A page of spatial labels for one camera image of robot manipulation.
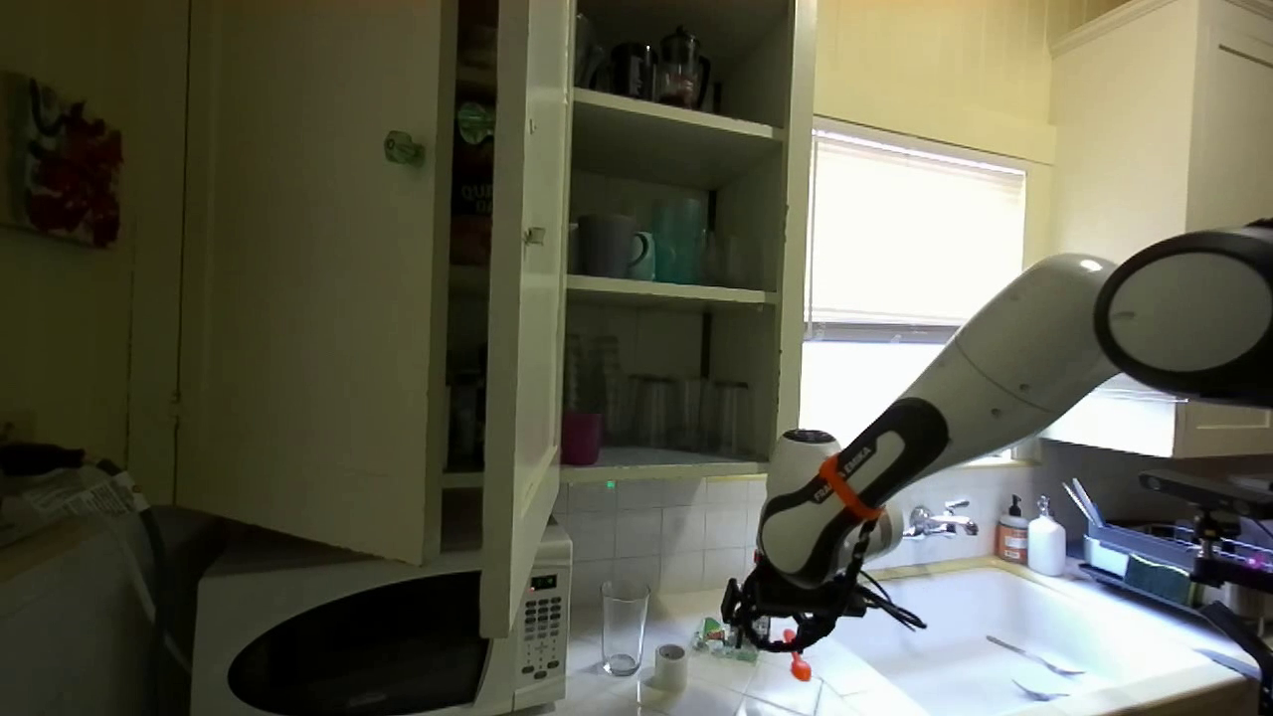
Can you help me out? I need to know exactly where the tall clear drinking glass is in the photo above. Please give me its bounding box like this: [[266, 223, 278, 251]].
[[598, 577, 651, 682]]

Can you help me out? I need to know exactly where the cream cabinet beside window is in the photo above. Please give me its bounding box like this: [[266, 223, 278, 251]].
[[1037, 0, 1273, 460]]

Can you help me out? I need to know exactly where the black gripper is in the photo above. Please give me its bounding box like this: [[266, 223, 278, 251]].
[[718, 565, 854, 664]]

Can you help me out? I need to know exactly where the white microwave oven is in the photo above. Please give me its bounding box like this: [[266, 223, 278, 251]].
[[187, 522, 578, 716]]

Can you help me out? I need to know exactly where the long white utensil in sink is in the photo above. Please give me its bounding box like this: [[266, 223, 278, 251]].
[[985, 631, 1088, 682]]

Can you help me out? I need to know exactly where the orange strap on arm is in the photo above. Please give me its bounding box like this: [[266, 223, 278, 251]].
[[814, 452, 882, 525]]

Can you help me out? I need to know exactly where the teal glass pitcher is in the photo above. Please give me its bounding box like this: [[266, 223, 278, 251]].
[[651, 196, 712, 286]]

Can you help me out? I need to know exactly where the cream wall cabinet with shelves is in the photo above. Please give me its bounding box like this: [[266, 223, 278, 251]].
[[440, 0, 819, 561]]

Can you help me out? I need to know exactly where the narrow cream cabinet door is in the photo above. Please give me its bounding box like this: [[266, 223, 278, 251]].
[[478, 0, 581, 639]]

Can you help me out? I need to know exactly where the green white small packet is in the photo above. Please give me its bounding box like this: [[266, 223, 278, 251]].
[[687, 618, 748, 664]]

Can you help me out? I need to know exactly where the dish rack with utensils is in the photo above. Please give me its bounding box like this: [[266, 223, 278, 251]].
[[1057, 475, 1273, 618]]

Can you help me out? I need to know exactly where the white window blind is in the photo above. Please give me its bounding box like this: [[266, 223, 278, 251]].
[[801, 114, 1035, 475]]

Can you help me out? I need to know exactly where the white plastic bottle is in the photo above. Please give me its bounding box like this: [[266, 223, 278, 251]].
[[1027, 492, 1069, 577]]

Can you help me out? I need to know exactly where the clear shelf glass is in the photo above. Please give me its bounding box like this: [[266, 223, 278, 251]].
[[623, 373, 675, 452]]

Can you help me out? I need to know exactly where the white kitchen sink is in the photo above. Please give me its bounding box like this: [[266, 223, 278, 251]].
[[790, 561, 1257, 716]]

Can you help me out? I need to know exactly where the brown soap pump bottle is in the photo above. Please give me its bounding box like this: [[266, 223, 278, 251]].
[[994, 492, 1035, 570]]

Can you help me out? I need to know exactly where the grey mug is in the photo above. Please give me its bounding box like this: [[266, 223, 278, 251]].
[[578, 212, 660, 282]]

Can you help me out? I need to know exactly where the chrome wall faucet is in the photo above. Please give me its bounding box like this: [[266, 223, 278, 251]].
[[907, 492, 985, 541]]

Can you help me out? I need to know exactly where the dark metal kettle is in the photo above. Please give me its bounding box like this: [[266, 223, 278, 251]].
[[634, 25, 726, 111]]

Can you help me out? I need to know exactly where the red floral wall picture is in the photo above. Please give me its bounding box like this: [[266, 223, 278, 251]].
[[13, 77, 132, 253]]

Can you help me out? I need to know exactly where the small white piece in sink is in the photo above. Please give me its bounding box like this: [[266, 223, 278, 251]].
[[1011, 672, 1074, 705]]

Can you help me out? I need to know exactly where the wide cream cabinet door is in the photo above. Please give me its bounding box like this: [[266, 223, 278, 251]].
[[175, 0, 463, 570]]

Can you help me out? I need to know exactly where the black cable chain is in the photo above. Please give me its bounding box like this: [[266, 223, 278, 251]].
[[838, 561, 929, 637]]

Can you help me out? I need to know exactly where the pink cup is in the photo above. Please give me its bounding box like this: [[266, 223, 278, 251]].
[[562, 410, 610, 469]]

